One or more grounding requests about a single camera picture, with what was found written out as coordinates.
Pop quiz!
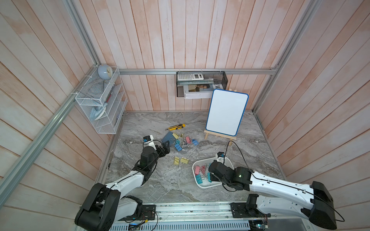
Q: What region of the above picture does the teal binder clip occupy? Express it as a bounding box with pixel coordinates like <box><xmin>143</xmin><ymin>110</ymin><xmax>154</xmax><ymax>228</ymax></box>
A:
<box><xmin>195</xmin><ymin>175</ymin><xmax>203</xmax><ymax>184</ymax></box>
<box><xmin>207</xmin><ymin>172</ymin><xmax>212</xmax><ymax>182</ymax></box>

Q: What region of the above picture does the white plastic storage box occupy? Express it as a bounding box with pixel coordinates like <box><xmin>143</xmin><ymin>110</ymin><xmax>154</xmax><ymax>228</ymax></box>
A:
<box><xmin>192</xmin><ymin>157</ymin><xmax>234</xmax><ymax>190</ymax></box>

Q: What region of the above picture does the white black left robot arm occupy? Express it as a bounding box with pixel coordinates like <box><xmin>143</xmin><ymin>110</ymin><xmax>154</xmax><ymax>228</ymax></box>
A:
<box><xmin>75</xmin><ymin>141</ymin><xmax>170</xmax><ymax>231</ymax></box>

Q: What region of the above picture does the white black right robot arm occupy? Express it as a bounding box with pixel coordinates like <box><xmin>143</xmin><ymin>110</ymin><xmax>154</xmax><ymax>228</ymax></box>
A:
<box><xmin>209</xmin><ymin>160</ymin><xmax>337</xmax><ymax>230</ymax></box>

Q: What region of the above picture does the yellow binder clip on floor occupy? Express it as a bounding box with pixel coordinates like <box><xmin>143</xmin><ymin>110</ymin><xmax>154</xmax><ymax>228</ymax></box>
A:
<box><xmin>173</xmin><ymin>157</ymin><xmax>180</xmax><ymax>165</ymax></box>

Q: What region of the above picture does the yellow black utility knife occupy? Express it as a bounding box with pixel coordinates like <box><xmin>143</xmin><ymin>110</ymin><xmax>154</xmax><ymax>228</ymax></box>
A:
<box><xmin>166</xmin><ymin>124</ymin><xmax>186</xmax><ymax>131</ymax></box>

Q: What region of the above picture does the small wooden easel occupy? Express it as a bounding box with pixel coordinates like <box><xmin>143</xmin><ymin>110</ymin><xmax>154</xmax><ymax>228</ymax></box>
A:
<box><xmin>204</xmin><ymin>130</ymin><xmax>237</xmax><ymax>141</ymax></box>

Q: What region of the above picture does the magazine with photo cover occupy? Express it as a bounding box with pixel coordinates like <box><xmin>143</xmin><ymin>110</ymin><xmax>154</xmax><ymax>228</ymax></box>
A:
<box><xmin>184</xmin><ymin>84</ymin><xmax>224</xmax><ymax>99</ymax></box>

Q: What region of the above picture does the white blue item in rack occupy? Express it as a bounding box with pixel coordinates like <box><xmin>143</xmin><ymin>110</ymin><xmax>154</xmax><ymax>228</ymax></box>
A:
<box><xmin>89</xmin><ymin>103</ymin><xmax>108</xmax><ymax>122</ymax></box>

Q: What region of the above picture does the white calculator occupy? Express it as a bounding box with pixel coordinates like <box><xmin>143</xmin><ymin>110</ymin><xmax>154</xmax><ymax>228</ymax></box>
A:
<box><xmin>177</xmin><ymin>73</ymin><xmax>204</xmax><ymax>81</ymax></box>

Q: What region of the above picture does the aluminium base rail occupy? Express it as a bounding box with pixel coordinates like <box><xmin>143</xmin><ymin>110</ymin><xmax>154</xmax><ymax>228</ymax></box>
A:
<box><xmin>101</xmin><ymin>202</ymin><xmax>316</xmax><ymax>231</ymax></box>

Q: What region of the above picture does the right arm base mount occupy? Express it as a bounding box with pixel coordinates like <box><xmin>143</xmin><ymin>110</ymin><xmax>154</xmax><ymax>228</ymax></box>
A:
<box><xmin>230</xmin><ymin>194</ymin><xmax>271</xmax><ymax>218</ymax></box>

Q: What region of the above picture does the white board blue frame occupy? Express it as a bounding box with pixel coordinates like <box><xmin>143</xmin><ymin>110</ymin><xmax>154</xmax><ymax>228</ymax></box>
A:
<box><xmin>205</xmin><ymin>89</ymin><xmax>249</xmax><ymax>137</ymax></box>

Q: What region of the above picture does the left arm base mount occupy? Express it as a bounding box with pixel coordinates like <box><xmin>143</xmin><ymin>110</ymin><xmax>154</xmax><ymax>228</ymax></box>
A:
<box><xmin>115</xmin><ymin>195</ymin><xmax>156</xmax><ymax>221</ymax></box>

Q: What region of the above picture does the black mesh wall tray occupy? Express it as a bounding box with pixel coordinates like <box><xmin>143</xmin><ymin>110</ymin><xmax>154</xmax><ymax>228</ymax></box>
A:
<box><xmin>176</xmin><ymin>72</ymin><xmax>228</xmax><ymax>99</ymax></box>

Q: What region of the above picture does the white wire mesh shelf rack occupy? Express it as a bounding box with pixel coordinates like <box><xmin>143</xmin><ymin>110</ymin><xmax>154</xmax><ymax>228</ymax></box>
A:
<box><xmin>75</xmin><ymin>66</ymin><xmax>128</xmax><ymax>134</ymax></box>

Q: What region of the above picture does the aluminium frame rail back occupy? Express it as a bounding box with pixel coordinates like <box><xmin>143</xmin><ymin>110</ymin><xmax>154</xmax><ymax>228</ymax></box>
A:
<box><xmin>119</xmin><ymin>68</ymin><xmax>277</xmax><ymax>75</ymax></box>

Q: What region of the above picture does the aluminium frame rail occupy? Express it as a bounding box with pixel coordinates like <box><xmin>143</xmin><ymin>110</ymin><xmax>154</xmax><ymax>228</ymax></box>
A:
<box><xmin>119</xmin><ymin>68</ymin><xmax>277</xmax><ymax>75</ymax></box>
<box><xmin>1</xmin><ymin>64</ymin><xmax>107</xmax><ymax>210</ymax></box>
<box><xmin>251</xmin><ymin>1</ymin><xmax>322</xmax><ymax>115</ymax></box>

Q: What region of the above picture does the aluminium frame rail left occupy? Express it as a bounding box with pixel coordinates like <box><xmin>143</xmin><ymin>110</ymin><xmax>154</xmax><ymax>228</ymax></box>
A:
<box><xmin>1</xmin><ymin>64</ymin><xmax>107</xmax><ymax>210</ymax></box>

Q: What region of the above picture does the aluminium frame rail right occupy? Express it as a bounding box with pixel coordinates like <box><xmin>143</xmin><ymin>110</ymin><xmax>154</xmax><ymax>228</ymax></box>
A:
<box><xmin>251</xmin><ymin>1</ymin><xmax>322</xmax><ymax>115</ymax></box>

